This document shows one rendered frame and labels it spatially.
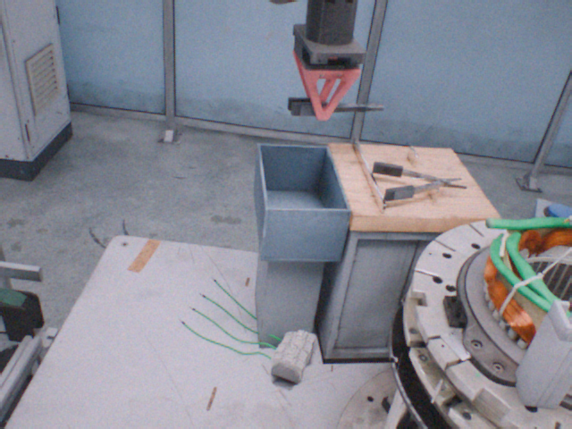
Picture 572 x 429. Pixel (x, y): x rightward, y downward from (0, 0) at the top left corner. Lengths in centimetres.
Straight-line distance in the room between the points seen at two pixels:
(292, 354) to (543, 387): 43
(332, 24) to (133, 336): 55
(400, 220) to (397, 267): 9
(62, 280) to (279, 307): 147
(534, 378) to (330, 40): 40
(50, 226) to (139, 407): 173
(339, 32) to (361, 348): 48
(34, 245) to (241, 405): 169
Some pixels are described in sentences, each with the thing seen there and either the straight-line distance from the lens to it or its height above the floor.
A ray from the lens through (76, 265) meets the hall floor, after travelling 224.
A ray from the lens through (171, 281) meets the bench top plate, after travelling 98.
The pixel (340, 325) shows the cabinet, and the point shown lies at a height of 86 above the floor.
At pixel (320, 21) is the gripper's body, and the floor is 128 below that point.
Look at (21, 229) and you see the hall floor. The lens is 248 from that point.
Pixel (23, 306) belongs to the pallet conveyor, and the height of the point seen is 75.
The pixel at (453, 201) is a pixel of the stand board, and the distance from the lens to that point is 75.
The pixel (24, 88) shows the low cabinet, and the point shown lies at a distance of 263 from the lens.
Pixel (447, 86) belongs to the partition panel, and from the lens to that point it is 288.
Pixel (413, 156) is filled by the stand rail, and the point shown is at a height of 108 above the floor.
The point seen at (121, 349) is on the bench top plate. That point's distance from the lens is 88.
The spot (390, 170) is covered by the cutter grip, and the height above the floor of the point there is 109.
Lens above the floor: 144
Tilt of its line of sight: 35 degrees down
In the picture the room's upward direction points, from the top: 7 degrees clockwise
